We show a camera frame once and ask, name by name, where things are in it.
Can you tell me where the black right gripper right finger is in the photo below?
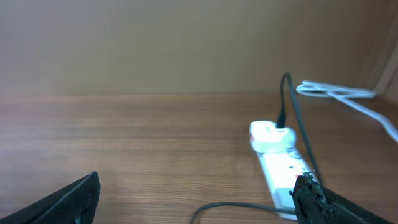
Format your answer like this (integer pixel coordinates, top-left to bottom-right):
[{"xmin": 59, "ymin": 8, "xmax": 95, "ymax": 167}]
[{"xmin": 290, "ymin": 175, "xmax": 392, "ymax": 224}]

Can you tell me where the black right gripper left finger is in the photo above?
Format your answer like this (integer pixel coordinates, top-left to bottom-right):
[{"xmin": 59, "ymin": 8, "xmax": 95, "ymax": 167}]
[{"xmin": 1, "ymin": 171, "xmax": 101, "ymax": 224}]

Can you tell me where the black USB charger cable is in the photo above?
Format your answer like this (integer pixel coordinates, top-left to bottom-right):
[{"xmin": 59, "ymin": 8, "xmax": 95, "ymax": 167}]
[{"xmin": 188, "ymin": 72, "xmax": 324, "ymax": 224}]

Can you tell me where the white USB charger plug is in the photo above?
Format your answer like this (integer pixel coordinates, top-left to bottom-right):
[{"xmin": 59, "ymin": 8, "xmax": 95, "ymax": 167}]
[{"xmin": 249, "ymin": 121, "xmax": 297, "ymax": 154}]

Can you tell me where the white power strip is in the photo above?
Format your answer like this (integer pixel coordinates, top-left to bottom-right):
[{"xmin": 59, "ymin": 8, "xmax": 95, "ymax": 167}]
[{"xmin": 255, "ymin": 143, "xmax": 315, "ymax": 211}]

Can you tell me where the white power strip cord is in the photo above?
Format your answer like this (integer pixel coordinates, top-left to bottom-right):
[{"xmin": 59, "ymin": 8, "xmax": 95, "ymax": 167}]
[{"xmin": 295, "ymin": 80, "xmax": 398, "ymax": 144}]

